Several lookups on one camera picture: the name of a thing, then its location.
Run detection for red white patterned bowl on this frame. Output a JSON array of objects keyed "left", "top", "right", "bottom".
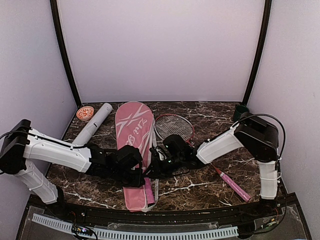
[{"left": 76, "top": 106, "right": 95, "bottom": 122}]

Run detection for black front table rail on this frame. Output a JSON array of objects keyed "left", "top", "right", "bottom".
[{"left": 24, "top": 186, "right": 298, "bottom": 230}]

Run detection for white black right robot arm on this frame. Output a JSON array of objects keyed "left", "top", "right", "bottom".
[{"left": 145, "top": 112, "right": 284, "bottom": 217}]

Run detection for white cardboard shuttlecock tube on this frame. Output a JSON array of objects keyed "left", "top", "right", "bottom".
[{"left": 72, "top": 103, "right": 113, "bottom": 146}]

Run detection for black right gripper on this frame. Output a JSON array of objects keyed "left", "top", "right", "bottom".
[{"left": 143, "top": 153, "right": 184, "bottom": 179}]

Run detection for pink racket cover bag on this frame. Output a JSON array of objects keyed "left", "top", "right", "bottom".
[{"left": 115, "top": 101, "right": 159, "bottom": 213}]

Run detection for dark green cup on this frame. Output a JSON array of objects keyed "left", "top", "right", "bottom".
[{"left": 233, "top": 104, "right": 250, "bottom": 122}]

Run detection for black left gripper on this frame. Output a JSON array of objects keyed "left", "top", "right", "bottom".
[{"left": 110, "top": 167, "right": 145, "bottom": 188}]

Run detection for grey slotted cable duct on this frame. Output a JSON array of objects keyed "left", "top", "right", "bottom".
[{"left": 31, "top": 213, "right": 239, "bottom": 240}]

